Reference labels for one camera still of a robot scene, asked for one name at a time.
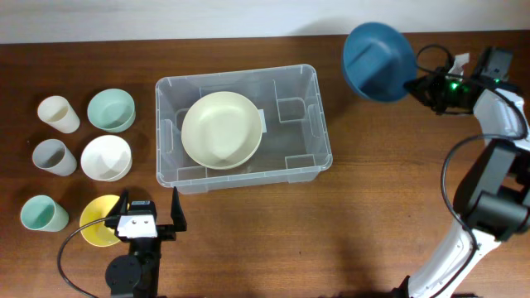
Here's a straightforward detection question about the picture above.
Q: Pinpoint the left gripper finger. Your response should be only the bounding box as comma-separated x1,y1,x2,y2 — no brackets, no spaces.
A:
110,190,128,217
171,187,187,230

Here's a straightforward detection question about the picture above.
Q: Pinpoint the dark blue plate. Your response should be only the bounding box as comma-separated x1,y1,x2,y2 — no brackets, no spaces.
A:
341,22,417,103

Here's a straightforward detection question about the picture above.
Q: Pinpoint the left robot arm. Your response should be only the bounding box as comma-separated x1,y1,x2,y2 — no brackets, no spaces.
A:
104,189,187,297

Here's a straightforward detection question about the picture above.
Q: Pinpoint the white bowl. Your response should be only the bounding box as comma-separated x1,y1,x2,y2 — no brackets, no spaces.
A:
80,135,133,182

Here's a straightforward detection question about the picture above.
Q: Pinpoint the cream plastic cup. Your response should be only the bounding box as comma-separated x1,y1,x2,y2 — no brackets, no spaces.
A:
37,95,80,134

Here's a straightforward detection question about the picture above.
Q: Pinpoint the clear plastic storage container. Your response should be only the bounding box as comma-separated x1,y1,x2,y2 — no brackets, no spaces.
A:
155,64,333,195

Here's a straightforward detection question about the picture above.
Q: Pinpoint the mint green bowl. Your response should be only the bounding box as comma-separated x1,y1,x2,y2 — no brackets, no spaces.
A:
87,89,136,133

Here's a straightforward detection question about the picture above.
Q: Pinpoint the grey plastic cup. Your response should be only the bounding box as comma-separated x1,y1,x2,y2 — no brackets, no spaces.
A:
31,139,77,176

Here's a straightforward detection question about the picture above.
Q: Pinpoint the mint green plastic cup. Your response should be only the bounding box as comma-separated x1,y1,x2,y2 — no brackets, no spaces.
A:
20,195,70,233

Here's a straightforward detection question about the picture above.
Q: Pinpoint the pale yellow-cream plate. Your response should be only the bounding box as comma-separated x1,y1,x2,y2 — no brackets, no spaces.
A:
181,91,263,170

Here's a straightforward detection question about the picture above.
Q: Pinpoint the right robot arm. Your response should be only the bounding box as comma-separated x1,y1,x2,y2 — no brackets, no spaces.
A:
390,46,529,297

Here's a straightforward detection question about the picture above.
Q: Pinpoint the yellow bowl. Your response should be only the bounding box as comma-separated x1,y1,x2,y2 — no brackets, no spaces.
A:
79,195,120,248

